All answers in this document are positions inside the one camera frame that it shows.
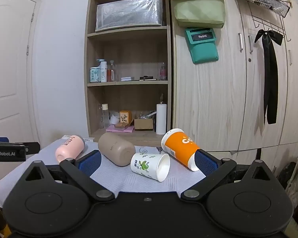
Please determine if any black ribbon bow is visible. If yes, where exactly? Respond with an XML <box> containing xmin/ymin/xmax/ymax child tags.
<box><xmin>255</xmin><ymin>30</ymin><xmax>284</xmax><ymax>125</ymax></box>

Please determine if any white pump bottle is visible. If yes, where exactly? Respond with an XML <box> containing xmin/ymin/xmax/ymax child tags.
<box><xmin>97</xmin><ymin>59</ymin><xmax>107</xmax><ymax>83</ymax></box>

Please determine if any pink book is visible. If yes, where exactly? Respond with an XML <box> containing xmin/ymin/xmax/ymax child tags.
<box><xmin>105</xmin><ymin>125</ymin><xmax>134</xmax><ymax>133</ymax></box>

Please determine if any green fabric pouch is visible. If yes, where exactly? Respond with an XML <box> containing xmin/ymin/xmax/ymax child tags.
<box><xmin>172</xmin><ymin>0</ymin><xmax>226</xmax><ymax>29</ymax></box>

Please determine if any clear bottle white cap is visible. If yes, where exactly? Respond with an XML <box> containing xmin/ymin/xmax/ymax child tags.
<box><xmin>102</xmin><ymin>104</ymin><xmax>110</xmax><ymax>129</ymax></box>

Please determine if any white door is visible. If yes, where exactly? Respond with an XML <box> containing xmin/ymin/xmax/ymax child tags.
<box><xmin>0</xmin><ymin>0</ymin><xmax>39</xmax><ymax>142</ymax></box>

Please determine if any plastic-wrapped storage box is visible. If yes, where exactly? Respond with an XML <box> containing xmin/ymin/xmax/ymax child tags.
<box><xmin>95</xmin><ymin>0</ymin><xmax>164</xmax><ymax>32</ymax></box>

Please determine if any light wood wardrobe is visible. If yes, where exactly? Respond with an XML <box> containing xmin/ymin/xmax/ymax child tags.
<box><xmin>172</xmin><ymin>0</ymin><xmax>298</xmax><ymax>152</ymax></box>

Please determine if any pink small bottle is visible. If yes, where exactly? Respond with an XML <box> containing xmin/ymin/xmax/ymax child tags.
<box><xmin>159</xmin><ymin>62</ymin><xmax>167</xmax><ymax>81</ymax></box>

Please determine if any teal Redmi pouch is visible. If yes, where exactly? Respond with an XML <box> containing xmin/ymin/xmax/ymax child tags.
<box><xmin>185</xmin><ymin>28</ymin><xmax>219</xmax><ymax>64</ymax></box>

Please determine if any beige tumbler cup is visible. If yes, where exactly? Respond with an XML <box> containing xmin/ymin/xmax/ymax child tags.
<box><xmin>98</xmin><ymin>133</ymin><xmax>135</xmax><ymax>167</ymax></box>

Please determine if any small cardboard box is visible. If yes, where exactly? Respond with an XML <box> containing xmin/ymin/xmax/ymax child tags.
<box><xmin>134</xmin><ymin>118</ymin><xmax>153</xmax><ymax>131</ymax></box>

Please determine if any amber liquid bottle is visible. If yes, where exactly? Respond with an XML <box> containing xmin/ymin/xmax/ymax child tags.
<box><xmin>107</xmin><ymin>60</ymin><xmax>117</xmax><ymax>82</ymax></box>

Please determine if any orange patterned box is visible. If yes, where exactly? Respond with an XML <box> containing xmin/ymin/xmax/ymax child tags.
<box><xmin>119</xmin><ymin>110</ymin><xmax>132</xmax><ymax>124</ymax></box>

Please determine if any wooden open shelf unit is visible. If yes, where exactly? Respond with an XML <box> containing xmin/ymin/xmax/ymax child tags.
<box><xmin>84</xmin><ymin>0</ymin><xmax>173</xmax><ymax>141</ymax></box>

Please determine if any white floral paper cup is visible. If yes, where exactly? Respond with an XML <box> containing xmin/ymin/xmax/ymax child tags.
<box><xmin>130</xmin><ymin>153</ymin><xmax>170</xmax><ymax>182</ymax></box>

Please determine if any pink tumbler cup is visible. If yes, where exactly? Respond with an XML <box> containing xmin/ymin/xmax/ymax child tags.
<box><xmin>55</xmin><ymin>135</ymin><xmax>85</xmax><ymax>163</ymax></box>

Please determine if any orange paper cup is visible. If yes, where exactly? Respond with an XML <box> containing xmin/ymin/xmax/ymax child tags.
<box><xmin>161</xmin><ymin>128</ymin><xmax>200</xmax><ymax>171</ymax></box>

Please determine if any teal white can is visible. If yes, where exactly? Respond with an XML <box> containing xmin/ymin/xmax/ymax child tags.
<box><xmin>89</xmin><ymin>67</ymin><xmax>101</xmax><ymax>83</ymax></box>

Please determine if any white paper towel roll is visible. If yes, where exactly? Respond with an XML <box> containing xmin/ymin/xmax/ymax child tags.
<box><xmin>156</xmin><ymin>103</ymin><xmax>167</xmax><ymax>135</ymax></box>

